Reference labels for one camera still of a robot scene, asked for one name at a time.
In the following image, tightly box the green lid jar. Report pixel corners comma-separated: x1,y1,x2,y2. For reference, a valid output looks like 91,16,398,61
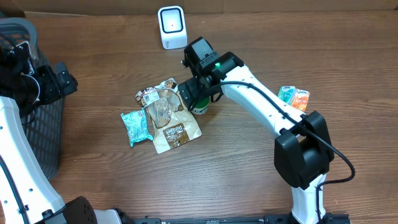
192,97,210,115

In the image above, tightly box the brown cookie bag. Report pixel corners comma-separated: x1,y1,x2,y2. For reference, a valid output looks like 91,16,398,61
136,78,202,154

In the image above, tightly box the teal tissue pack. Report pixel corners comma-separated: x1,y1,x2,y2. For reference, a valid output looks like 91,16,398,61
278,86,297,105

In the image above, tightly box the teal snack bar wrapper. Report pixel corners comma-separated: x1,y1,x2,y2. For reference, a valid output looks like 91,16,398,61
121,108,153,147

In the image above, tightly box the orange tissue pack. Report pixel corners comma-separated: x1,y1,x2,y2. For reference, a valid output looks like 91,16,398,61
291,89,310,111

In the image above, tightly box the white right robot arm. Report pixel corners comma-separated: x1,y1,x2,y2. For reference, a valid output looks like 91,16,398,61
178,37,334,223

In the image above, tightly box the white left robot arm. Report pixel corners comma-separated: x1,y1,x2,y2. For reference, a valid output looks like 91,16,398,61
1,40,122,223

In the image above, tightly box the white barcode scanner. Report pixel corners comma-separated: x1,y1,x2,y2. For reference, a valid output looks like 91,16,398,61
157,6,188,50

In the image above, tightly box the dark grey plastic basket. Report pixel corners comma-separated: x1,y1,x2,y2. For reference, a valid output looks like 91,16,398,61
1,17,65,179

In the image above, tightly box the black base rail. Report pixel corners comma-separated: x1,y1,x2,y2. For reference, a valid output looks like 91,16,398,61
133,213,351,224

